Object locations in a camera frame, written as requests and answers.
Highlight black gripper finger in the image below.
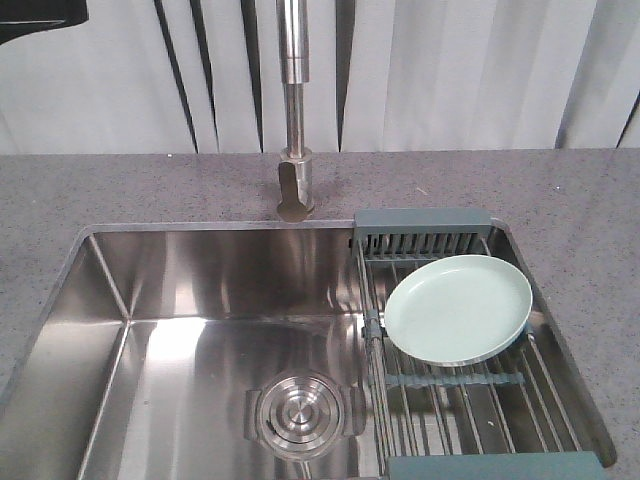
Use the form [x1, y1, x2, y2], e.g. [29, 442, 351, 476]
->
[0, 0, 89, 44]

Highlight light green round plate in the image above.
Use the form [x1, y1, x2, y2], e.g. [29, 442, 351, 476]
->
[384, 255, 533, 367]

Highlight grey metal drying rack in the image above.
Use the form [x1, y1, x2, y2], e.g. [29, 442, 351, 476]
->
[351, 208, 617, 479]

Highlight white pleated curtain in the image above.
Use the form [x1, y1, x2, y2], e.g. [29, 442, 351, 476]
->
[1, 1, 639, 154]

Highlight brushed steel faucet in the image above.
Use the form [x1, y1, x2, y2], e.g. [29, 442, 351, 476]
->
[276, 0, 314, 223]

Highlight stainless steel sink basin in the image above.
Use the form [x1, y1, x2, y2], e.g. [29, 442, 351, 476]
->
[0, 219, 619, 480]

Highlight round steel sink drain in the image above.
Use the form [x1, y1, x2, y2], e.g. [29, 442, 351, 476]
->
[243, 370, 362, 461]

